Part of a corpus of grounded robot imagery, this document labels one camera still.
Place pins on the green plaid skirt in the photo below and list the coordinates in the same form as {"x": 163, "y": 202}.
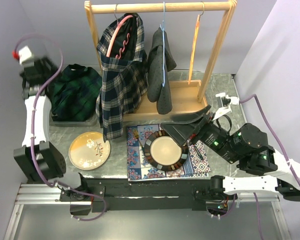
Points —
{"x": 75, "y": 92}

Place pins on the clear plastic bin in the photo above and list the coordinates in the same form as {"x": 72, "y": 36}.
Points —
{"x": 72, "y": 122}

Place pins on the patterned placemat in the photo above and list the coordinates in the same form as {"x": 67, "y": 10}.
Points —
{"x": 138, "y": 168}

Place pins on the dark rimmed beige plate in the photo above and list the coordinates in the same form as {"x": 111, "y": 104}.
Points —
{"x": 163, "y": 153}

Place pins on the cream floral plate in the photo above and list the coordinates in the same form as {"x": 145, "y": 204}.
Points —
{"x": 89, "y": 151}

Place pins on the grey dotted garment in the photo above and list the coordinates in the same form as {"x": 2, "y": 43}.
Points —
{"x": 155, "y": 92}

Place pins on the navy beige plaid skirt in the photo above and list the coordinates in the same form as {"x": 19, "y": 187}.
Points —
{"x": 124, "y": 82}

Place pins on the blue wire hanger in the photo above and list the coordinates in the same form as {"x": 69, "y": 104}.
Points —
{"x": 162, "y": 27}

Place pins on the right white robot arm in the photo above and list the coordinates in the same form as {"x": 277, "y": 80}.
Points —
{"x": 270, "y": 170}

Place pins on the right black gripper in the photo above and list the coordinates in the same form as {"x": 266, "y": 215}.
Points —
{"x": 180, "y": 131}

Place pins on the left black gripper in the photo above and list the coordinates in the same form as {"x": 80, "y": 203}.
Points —
{"x": 52, "y": 71}

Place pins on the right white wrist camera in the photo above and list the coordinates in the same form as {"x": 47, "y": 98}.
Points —
{"x": 224, "y": 102}

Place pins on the orange clothes hanger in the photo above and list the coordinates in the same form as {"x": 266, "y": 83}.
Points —
{"x": 194, "y": 43}

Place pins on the wooden clothes rack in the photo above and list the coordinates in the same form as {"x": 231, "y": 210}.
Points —
{"x": 187, "y": 97}

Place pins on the dark handled knife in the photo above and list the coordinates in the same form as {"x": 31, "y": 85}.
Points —
{"x": 198, "y": 152}

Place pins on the gold fork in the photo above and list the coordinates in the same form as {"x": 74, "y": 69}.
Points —
{"x": 136, "y": 136}

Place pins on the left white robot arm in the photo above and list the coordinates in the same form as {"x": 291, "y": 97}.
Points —
{"x": 39, "y": 160}

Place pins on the pink clothes hanger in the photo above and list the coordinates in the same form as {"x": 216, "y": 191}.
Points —
{"x": 123, "y": 40}

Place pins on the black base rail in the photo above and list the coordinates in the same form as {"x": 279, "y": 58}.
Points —
{"x": 115, "y": 194}

